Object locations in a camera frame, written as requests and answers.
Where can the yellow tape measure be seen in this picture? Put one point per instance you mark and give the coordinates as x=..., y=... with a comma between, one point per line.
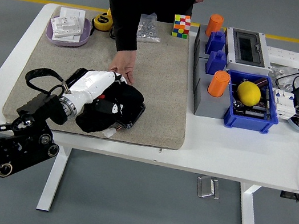
x=102, y=24

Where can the clear bag of white rings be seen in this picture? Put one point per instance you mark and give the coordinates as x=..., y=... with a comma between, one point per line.
x=278, y=73

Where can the person's right hand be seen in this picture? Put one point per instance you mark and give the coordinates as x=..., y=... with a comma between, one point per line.
x=123, y=64

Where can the blue peg block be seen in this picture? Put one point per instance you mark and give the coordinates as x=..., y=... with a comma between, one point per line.
x=215, y=42
x=216, y=63

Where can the black rag with red tag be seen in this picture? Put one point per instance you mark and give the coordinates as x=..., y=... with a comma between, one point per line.
x=92, y=123

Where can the white table leg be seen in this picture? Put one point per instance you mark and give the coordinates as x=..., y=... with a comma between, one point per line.
x=53, y=182
x=248, y=222

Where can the grey peg holder block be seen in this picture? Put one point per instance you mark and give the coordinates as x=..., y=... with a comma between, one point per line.
x=200, y=44
x=208, y=105

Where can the grey electrical distribution box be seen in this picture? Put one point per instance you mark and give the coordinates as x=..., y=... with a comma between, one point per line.
x=247, y=48

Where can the brown cylindrical capacitor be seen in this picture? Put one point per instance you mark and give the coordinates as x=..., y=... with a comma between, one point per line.
x=261, y=82

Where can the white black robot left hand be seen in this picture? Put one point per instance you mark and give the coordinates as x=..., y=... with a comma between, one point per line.
x=90, y=85

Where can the blue plastic bin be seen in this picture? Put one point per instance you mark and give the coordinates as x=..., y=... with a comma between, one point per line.
x=249, y=122

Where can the purple tray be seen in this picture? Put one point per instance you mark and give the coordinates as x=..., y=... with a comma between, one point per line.
x=82, y=37

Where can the silver metal bracket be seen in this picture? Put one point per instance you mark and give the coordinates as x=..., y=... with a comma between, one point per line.
x=205, y=187

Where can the clear bag of metal nuts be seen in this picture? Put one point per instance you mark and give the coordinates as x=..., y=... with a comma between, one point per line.
x=149, y=30

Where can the orange cylinder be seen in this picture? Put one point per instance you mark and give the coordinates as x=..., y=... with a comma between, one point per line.
x=218, y=83
x=214, y=25

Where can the multicolour puzzle cube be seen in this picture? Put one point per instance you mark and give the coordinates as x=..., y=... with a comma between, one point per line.
x=181, y=26

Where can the white circuit breaker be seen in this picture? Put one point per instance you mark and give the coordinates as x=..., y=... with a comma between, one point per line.
x=283, y=108

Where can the flat white switch plate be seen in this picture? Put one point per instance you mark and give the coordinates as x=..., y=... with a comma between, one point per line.
x=68, y=12

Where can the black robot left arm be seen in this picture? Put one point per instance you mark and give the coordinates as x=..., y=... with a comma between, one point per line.
x=1, y=149

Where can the white power strip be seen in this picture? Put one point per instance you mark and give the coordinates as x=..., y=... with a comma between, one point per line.
x=292, y=57

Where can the white socket module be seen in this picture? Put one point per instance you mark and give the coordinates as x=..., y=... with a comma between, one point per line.
x=65, y=27

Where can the grey-brown mat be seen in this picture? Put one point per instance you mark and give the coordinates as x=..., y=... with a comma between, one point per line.
x=156, y=90

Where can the yellow lemon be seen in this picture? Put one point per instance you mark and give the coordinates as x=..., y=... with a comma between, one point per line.
x=249, y=93

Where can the person's right forearm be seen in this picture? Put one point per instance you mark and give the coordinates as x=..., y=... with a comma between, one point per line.
x=125, y=35

